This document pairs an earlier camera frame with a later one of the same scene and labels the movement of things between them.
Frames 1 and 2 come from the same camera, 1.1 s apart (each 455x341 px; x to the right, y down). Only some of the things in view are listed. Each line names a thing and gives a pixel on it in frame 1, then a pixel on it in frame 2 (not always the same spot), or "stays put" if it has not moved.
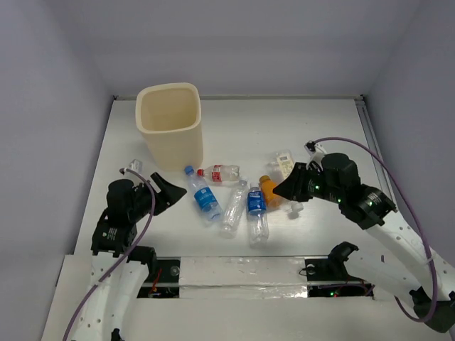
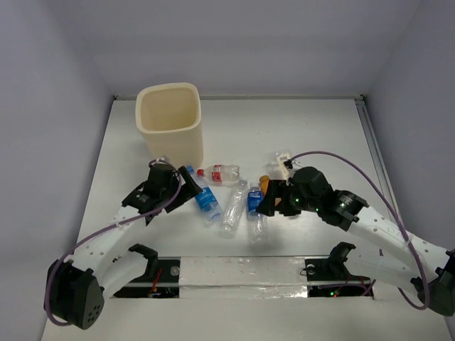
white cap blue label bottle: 257,219 stays put
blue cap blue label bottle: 205,197 stays put
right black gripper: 291,187 to 276,189
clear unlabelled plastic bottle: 234,210 stays put
